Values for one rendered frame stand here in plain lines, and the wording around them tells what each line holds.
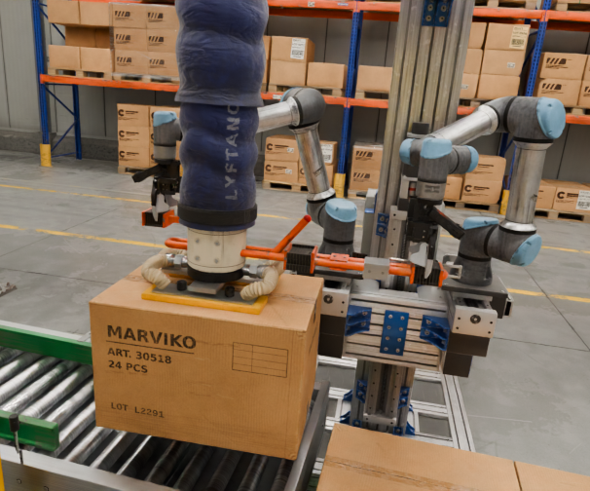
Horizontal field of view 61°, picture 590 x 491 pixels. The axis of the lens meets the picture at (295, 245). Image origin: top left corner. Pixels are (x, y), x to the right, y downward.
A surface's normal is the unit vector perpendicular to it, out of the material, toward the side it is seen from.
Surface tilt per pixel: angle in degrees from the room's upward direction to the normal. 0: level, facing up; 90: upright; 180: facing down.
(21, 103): 90
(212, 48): 79
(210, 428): 90
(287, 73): 90
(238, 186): 74
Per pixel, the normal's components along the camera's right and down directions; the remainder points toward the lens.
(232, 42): 0.43, 0.00
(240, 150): 0.60, -0.08
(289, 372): -0.17, 0.28
